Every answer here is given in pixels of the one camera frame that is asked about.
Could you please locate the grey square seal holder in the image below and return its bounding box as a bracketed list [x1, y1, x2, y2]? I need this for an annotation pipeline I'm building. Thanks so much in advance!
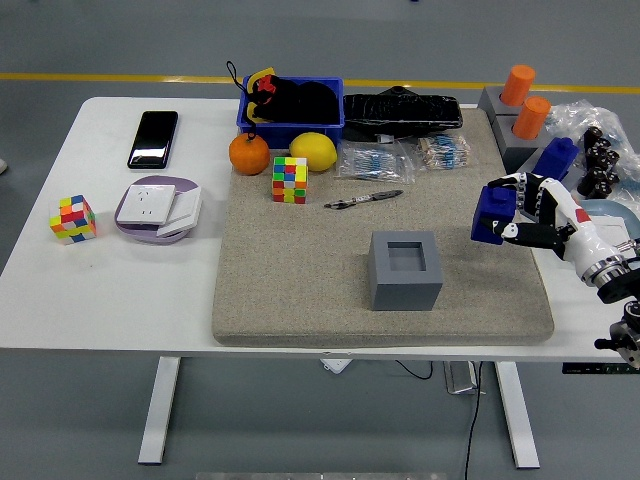
[513, 149, 585, 201]
[368, 230, 443, 312]

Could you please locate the crumpled clear plastic bag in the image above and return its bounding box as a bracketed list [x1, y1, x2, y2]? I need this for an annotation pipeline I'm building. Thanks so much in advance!
[547, 99, 640, 201]

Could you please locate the black cord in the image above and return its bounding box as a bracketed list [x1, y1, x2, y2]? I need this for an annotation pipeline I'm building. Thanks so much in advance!
[225, 60, 259, 142]

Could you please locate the white wall switch panel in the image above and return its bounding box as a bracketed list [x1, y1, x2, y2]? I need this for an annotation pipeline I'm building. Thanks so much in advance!
[155, 186, 203, 238]
[589, 214, 632, 246]

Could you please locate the black fabric pouch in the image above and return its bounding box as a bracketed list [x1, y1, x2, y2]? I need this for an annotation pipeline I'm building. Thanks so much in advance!
[247, 75, 340, 124]

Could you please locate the yellow black tool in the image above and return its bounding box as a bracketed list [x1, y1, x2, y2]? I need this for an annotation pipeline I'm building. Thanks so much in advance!
[243, 67, 277, 124]

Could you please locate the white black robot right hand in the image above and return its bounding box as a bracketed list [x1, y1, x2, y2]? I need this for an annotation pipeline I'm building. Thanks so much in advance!
[487, 171, 617, 281]

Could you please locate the black table control panel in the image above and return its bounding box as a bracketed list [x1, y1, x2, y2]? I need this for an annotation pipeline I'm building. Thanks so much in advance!
[561, 361, 640, 375]

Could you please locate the black keyboard in plastic wrap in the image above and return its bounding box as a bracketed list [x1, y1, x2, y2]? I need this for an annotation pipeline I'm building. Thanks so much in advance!
[342, 85, 463, 141]

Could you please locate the white table leg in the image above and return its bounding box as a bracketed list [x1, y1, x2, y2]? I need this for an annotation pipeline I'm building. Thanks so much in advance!
[494, 360, 541, 470]
[137, 356, 181, 466]

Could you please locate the black silver pen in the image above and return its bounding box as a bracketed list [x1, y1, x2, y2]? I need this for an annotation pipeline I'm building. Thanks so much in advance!
[323, 189, 404, 210]

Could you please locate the blue square seal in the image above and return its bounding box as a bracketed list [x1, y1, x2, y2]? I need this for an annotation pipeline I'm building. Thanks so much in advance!
[534, 136, 580, 184]
[470, 185, 519, 246]

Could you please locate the clear bracket under table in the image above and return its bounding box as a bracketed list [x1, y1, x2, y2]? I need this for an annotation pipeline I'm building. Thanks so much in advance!
[443, 360, 479, 396]

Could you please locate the light blue plate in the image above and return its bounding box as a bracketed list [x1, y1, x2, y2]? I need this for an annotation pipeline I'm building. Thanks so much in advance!
[582, 198, 640, 239]

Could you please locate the black smartphone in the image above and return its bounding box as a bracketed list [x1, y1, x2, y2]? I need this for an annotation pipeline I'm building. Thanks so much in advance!
[126, 110, 180, 170]

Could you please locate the clear bag of resistors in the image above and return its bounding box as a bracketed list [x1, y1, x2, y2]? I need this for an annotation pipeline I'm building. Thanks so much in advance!
[333, 139, 417, 184]
[415, 133, 472, 174]

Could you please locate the purple plate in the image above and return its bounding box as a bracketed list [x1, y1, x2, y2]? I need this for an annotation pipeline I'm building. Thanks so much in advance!
[114, 175, 202, 246]

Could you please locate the grey round-hole seal holder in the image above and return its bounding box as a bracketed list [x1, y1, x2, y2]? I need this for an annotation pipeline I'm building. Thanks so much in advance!
[477, 86, 526, 121]
[492, 113, 551, 177]

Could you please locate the white wall socket panel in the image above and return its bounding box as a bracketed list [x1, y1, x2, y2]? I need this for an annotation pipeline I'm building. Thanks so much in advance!
[116, 184, 177, 225]

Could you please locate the multicoloured puzzle cube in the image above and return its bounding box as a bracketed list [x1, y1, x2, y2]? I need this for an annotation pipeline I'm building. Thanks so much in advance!
[271, 156, 309, 205]
[48, 194, 98, 246]

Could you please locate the long black cable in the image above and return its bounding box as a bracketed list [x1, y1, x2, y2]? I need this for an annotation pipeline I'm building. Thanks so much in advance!
[463, 360, 485, 480]

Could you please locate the short black cable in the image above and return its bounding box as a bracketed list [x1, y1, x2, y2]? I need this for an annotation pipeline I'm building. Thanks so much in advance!
[394, 359, 434, 380]

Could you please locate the orange fruit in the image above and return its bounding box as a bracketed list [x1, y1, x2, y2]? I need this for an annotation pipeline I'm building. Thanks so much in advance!
[228, 133, 271, 176]

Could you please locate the blue plastic bin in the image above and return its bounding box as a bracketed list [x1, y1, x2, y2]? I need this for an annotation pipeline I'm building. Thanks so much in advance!
[235, 75, 346, 149]

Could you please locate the yellow lemon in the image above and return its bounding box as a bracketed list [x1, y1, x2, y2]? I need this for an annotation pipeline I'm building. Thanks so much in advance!
[289, 132, 338, 173]

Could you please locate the grey-brown mat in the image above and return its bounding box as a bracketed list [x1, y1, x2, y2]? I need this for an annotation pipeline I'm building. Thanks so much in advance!
[211, 107, 555, 347]

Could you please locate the orange cylinder seal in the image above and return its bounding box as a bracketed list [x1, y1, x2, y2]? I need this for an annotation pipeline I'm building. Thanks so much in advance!
[500, 64, 537, 107]
[512, 95, 551, 140]

